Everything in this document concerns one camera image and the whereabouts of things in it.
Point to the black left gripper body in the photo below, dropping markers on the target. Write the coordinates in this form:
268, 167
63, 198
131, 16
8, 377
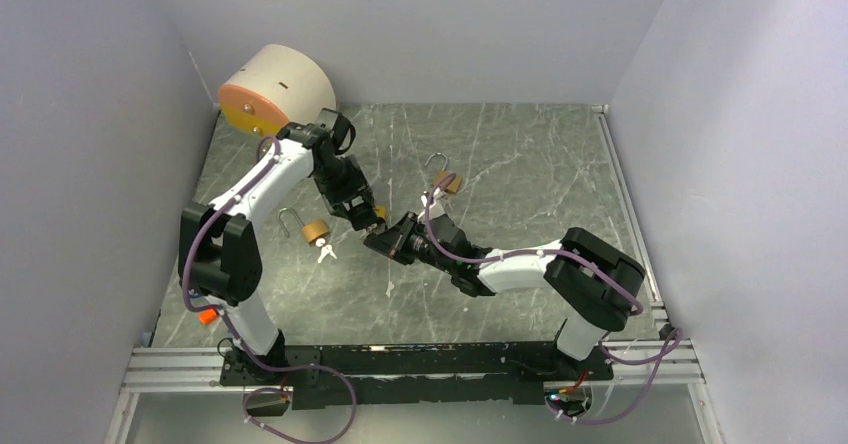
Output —
341, 183

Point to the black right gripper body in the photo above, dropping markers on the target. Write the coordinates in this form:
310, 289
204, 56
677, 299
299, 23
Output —
411, 242

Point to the small brass padlock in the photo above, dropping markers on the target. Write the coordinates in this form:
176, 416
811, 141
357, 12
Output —
315, 232

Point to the large brass padlock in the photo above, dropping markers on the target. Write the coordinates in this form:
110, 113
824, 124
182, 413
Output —
449, 181

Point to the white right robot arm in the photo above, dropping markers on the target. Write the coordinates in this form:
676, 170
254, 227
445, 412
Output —
599, 282

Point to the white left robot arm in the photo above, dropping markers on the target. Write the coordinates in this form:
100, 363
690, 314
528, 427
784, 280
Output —
219, 258

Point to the round cream drawer cabinet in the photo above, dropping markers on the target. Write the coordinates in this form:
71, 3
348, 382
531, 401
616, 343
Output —
277, 86

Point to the orange black marker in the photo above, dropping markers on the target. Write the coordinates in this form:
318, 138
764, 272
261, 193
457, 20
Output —
207, 316

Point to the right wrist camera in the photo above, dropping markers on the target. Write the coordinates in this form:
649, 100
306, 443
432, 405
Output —
432, 205

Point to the black base frame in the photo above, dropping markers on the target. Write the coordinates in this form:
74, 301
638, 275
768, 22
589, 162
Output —
521, 372

